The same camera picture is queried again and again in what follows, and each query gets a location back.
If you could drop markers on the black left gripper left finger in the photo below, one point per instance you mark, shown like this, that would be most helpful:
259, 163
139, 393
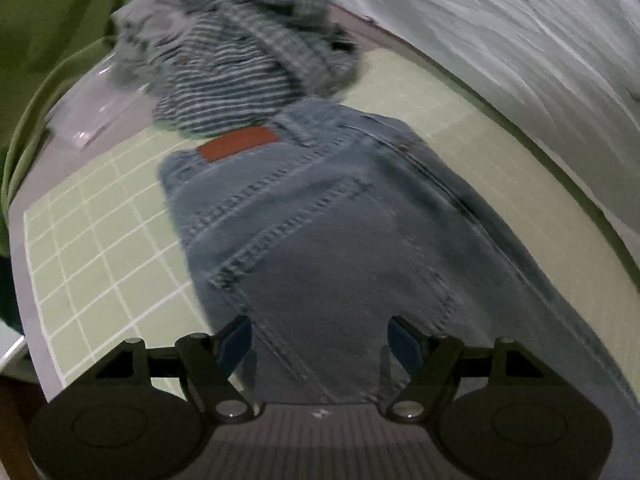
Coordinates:
208, 361

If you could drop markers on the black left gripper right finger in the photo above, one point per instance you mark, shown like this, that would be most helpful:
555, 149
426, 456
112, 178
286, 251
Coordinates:
432, 365

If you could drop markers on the blue denim jeans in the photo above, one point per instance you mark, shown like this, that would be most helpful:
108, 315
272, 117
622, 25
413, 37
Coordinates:
327, 221

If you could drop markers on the green grid cutting mat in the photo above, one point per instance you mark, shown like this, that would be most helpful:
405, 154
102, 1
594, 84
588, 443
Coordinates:
104, 261

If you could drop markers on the clear plastic bag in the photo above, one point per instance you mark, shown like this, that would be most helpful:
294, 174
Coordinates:
96, 100

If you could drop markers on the plaid checked shirt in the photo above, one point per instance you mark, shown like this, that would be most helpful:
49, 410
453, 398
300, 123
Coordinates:
221, 65

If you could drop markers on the white carrot-print bed sheet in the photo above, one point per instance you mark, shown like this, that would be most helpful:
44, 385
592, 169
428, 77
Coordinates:
566, 72

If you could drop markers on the green fabric chair cover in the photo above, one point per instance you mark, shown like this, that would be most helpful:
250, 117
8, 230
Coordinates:
46, 45

